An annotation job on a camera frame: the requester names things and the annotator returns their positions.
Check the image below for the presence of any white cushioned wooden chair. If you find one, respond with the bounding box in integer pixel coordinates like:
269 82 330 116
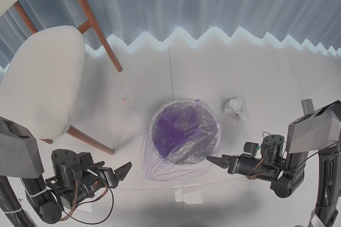
0 0 123 156

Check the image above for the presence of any white trash bin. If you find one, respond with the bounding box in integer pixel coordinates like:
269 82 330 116
150 98 222 168

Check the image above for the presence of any purple plastic bag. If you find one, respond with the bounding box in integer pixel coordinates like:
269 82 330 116
141 98 222 182

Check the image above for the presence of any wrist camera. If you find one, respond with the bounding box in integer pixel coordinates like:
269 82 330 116
78 152 105 170
245 142 260 158

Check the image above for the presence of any black cable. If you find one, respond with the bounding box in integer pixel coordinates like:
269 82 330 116
60 186 115 222

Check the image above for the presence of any white paper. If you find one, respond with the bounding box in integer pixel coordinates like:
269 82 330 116
223 98 248 121

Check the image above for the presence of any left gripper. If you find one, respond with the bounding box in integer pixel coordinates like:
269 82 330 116
79 167 119 200

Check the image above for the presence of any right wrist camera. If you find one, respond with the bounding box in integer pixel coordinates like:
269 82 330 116
245 142 260 158

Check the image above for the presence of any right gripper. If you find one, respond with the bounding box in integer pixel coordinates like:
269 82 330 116
227 155 264 176

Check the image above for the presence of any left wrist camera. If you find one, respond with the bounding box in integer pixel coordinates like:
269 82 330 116
78 152 105 170

